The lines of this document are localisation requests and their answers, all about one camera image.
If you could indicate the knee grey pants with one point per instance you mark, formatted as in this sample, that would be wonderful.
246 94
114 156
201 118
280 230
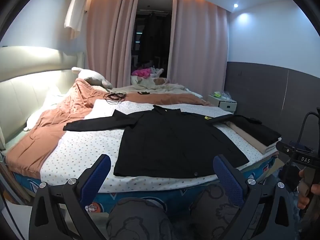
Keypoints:
211 213
135 218

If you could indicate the pink plush toy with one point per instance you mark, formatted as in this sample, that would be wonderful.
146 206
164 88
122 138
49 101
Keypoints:
144 73

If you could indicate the cream padded headboard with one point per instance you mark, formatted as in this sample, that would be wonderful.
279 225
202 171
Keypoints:
28 75

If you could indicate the folded black garment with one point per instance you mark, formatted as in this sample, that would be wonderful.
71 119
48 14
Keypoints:
256 129

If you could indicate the folded beige garment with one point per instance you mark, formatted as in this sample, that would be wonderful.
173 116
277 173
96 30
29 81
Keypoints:
263 149

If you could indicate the brown white plush dog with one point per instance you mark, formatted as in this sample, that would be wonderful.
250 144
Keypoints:
150 81

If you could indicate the white plush toy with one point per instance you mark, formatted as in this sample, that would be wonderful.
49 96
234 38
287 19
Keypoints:
92 77

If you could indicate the white bedside cabinet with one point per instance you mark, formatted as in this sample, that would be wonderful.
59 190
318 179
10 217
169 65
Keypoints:
224 104

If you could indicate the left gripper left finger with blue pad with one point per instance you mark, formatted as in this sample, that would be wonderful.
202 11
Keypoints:
91 180

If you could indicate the black shirt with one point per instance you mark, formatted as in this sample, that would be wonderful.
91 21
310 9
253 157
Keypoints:
165 143

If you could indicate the white dotted bed sheet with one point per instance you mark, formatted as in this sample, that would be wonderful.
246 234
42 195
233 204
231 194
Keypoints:
77 151

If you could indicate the right pink curtain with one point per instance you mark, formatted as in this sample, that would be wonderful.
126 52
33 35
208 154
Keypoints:
198 46

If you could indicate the right knee grey pants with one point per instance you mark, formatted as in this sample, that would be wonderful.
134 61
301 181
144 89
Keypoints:
211 213

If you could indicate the left knee grey pants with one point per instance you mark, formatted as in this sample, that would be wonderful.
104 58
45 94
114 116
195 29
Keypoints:
135 218

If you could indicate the beige blanket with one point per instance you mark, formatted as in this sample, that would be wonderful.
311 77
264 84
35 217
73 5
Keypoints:
155 89

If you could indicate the right hand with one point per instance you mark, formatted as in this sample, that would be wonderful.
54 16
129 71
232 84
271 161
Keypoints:
305 187

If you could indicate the orange brown quilt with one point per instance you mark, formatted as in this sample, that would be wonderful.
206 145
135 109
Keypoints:
32 150

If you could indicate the left pink curtain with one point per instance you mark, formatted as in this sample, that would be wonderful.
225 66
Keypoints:
110 27

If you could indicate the white pillow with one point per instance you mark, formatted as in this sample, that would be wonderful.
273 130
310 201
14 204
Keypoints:
50 102

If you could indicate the pink curtain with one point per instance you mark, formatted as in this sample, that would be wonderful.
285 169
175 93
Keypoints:
110 27
198 46

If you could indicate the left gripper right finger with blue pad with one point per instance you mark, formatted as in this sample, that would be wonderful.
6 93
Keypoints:
231 179

